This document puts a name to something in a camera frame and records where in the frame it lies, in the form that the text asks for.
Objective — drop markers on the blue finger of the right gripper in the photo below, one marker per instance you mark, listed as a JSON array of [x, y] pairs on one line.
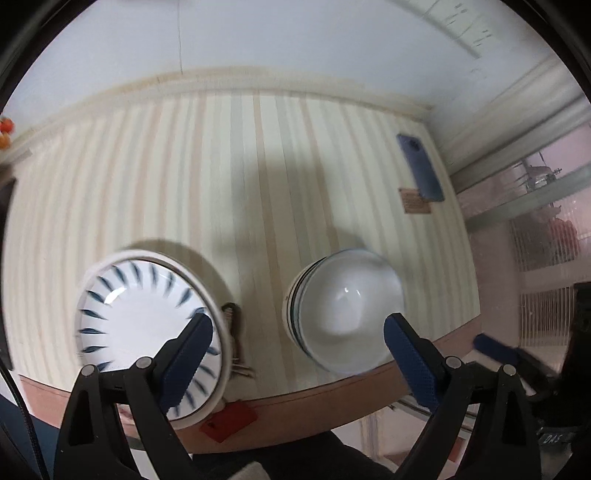
[[494, 349]]

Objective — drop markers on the white wall socket panel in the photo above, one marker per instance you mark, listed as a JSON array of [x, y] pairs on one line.
[[460, 21]]

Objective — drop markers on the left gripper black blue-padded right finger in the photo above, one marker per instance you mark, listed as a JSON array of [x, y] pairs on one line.
[[503, 443]]

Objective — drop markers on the white bowl underneath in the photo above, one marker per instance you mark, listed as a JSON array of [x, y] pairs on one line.
[[289, 301]]

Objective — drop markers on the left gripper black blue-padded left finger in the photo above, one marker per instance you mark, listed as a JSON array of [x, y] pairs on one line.
[[92, 443]]

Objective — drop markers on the striped cream tablecloth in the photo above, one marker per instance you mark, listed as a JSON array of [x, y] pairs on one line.
[[244, 189]]

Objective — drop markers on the blue smartphone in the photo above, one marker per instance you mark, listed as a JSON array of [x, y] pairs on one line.
[[419, 161]]

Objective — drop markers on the white bowl blue rim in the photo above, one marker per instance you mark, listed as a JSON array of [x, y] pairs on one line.
[[341, 310]]

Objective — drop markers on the orange fruits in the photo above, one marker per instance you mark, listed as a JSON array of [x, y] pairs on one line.
[[6, 129]]

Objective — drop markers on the small brown card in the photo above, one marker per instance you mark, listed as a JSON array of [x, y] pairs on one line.
[[413, 202]]

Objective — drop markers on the white plate blue leaf pattern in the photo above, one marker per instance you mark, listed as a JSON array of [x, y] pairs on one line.
[[134, 301]]

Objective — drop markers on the red card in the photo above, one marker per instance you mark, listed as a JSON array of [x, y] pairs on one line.
[[231, 419]]

